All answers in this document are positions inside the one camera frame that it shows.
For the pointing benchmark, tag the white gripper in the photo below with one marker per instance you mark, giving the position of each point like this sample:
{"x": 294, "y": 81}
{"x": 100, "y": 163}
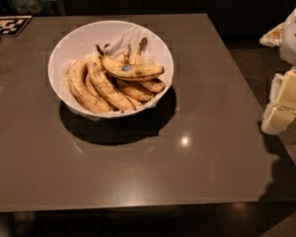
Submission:
{"x": 294, "y": 37}

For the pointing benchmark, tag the banana with blue sticker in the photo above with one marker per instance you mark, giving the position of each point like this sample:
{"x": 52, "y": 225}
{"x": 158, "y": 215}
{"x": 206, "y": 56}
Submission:
{"x": 129, "y": 72}

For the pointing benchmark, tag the outer left banana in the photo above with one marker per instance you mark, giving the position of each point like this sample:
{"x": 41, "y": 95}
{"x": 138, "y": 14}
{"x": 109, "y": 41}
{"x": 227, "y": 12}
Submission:
{"x": 76, "y": 82}

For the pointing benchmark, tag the black white fiducial marker card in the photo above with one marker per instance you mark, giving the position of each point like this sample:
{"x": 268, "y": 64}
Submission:
{"x": 11, "y": 26}

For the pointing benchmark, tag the thin inner left banana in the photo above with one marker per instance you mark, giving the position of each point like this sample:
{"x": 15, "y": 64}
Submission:
{"x": 94, "y": 92}

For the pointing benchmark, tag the long middle banana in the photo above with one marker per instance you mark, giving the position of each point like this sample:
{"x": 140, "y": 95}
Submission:
{"x": 105, "y": 87}

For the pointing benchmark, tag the upright back banana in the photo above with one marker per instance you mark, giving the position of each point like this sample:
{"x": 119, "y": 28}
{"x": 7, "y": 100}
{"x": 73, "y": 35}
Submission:
{"x": 135, "y": 58}

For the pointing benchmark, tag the lower middle banana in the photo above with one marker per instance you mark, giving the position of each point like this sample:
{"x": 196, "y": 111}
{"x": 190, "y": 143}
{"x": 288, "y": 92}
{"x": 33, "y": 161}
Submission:
{"x": 134, "y": 90}

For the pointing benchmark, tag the right small banana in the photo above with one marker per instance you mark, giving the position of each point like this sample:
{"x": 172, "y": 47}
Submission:
{"x": 154, "y": 85}

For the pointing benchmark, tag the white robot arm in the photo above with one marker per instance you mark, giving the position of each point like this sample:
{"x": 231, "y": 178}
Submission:
{"x": 283, "y": 36}

